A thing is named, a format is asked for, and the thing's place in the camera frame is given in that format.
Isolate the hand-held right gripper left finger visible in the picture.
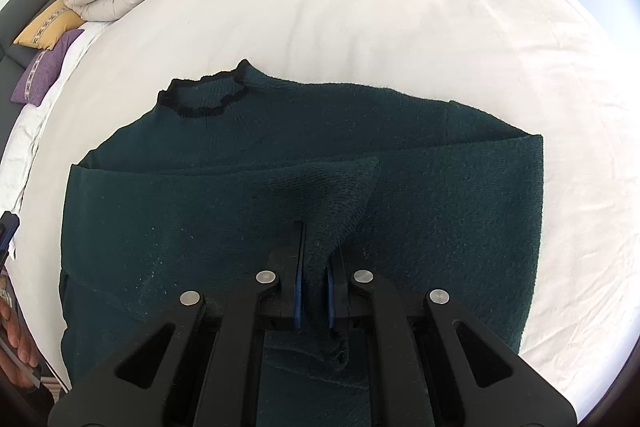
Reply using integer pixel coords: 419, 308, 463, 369
47, 221, 307, 427

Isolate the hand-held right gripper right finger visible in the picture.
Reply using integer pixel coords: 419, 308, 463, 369
325, 247, 578, 427

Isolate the person's left hand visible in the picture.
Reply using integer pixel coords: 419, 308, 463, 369
0, 297, 42, 385

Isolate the white pillow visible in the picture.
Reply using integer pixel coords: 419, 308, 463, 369
47, 21, 110, 92
0, 104, 53, 228

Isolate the purple patterned pillow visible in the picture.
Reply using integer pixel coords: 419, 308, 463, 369
11, 28, 85, 106

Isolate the yellow patterned pillow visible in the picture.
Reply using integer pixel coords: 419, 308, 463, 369
13, 0, 86, 51

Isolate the dark grey padded headboard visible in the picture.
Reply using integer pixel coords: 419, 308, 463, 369
0, 0, 88, 158

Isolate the bed with white sheet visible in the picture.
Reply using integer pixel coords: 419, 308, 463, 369
0, 0, 640, 413

